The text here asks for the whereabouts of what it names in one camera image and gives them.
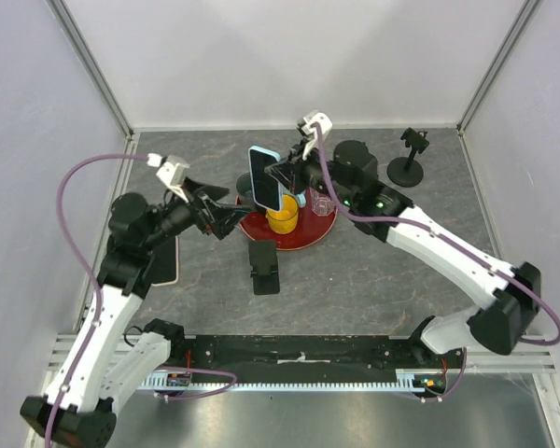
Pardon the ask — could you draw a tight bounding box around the dark green mug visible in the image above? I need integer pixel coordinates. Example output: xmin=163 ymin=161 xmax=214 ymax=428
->
xmin=235 ymin=173 xmax=256 ymax=211

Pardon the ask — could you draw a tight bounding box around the black folding phone stand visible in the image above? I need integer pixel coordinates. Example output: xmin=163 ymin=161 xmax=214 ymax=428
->
xmin=248 ymin=240 xmax=280 ymax=296

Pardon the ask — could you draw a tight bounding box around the yellow mug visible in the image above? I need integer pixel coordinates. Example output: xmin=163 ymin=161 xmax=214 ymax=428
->
xmin=266 ymin=195 xmax=299 ymax=234

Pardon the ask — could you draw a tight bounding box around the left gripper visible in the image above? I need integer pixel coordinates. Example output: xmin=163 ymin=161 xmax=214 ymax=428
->
xmin=144 ymin=175 xmax=252 ymax=249

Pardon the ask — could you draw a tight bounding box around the black round-base phone stand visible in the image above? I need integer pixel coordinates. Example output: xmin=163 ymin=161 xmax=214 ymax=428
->
xmin=386 ymin=128 xmax=429 ymax=188

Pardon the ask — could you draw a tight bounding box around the beige case phone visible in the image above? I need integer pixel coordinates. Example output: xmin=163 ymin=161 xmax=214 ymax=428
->
xmin=151 ymin=237 xmax=179 ymax=287

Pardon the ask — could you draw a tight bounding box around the red round tray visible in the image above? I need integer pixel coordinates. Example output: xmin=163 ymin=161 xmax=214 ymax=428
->
xmin=240 ymin=192 xmax=337 ymax=251

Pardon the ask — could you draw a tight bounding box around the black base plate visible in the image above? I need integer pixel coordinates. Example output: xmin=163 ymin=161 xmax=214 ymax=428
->
xmin=167 ymin=335 xmax=462 ymax=385

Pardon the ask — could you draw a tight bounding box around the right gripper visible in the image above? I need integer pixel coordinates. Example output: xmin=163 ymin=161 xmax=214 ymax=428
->
xmin=268 ymin=136 xmax=357 ymax=207

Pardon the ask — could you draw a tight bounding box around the slotted cable duct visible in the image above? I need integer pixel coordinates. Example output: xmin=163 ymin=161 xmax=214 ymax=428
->
xmin=137 ymin=371 xmax=425 ymax=395

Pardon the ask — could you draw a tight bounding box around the light blue mug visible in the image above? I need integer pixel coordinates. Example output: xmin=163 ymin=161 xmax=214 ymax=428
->
xmin=294 ymin=193 xmax=306 ymax=208

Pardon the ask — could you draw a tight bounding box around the clear glass cup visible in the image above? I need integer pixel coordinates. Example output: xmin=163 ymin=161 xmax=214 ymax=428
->
xmin=309 ymin=188 xmax=335 ymax=217

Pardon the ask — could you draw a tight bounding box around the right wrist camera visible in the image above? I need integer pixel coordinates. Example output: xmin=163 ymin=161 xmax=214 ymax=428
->
xmin=297 ymin=110 xmax=333 ymax=161

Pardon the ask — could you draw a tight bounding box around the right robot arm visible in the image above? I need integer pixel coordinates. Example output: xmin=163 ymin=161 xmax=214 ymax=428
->
xmin=264 ymin=140 xmax=540 ymax=368

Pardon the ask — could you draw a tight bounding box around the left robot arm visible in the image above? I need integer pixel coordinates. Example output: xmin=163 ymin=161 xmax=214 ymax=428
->
xmin=20 ymin=179 xmax=249 ymax=447

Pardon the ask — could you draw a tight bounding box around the blue case phone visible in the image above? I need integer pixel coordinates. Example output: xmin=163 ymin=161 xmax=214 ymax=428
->
xmin=247 ymin=146 xmax=283 ymax=212

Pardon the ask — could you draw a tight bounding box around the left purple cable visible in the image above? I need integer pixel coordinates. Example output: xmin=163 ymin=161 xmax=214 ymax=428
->
xmin=44 ymin=153 xmax=239 ymax=448

